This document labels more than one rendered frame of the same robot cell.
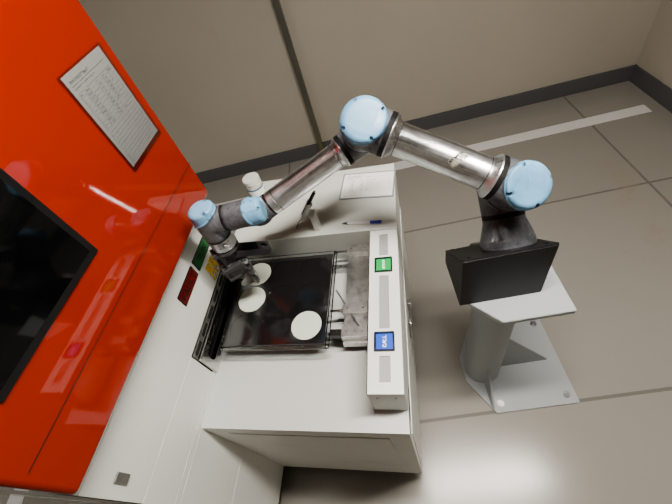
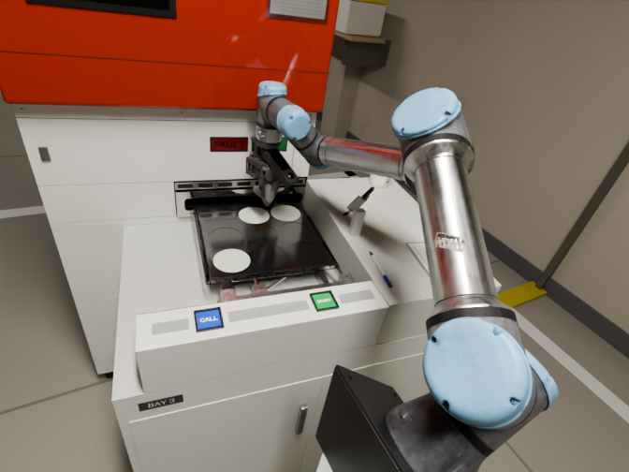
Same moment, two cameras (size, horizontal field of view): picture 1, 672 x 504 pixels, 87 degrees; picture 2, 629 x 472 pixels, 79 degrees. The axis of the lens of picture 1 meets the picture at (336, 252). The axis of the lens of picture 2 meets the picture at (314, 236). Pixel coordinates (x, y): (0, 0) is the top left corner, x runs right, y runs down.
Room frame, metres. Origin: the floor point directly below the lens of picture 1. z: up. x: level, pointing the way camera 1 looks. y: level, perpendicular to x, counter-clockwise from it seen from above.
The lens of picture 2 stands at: (0.19, -0.54, 1.59)
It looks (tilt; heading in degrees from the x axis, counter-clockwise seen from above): 35 degrees down; 45
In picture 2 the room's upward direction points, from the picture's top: 10 degrees clockwise
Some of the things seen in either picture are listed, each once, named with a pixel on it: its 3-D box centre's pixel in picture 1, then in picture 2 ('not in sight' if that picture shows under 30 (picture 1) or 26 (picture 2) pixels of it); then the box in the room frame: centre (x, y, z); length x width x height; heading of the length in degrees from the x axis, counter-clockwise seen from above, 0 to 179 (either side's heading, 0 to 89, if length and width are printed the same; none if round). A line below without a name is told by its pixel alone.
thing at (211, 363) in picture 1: (225, 305); (243, 200); (0.80, 0.44, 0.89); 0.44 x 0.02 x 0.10; 160
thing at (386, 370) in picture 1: (386, 310); (269, 331); (0.55, -0.08, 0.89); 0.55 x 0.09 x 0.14; 160
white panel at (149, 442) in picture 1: (185, 336); (187, 167); (0.64, 0.51, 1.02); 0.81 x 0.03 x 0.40; 160
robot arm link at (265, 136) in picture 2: (222, 240); (268, 133); (0.78, 0.30, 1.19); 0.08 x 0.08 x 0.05
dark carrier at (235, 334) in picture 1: (280, 297); (261, 234); (0.74, 0.23, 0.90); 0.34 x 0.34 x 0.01; 70
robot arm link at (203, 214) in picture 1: (210, 221); (271, 105); (0.78, 0.29, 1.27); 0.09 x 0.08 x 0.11; 81
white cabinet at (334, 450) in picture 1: (342, 337); (281, 357); (0.78, 0.11, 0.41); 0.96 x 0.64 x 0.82; 160
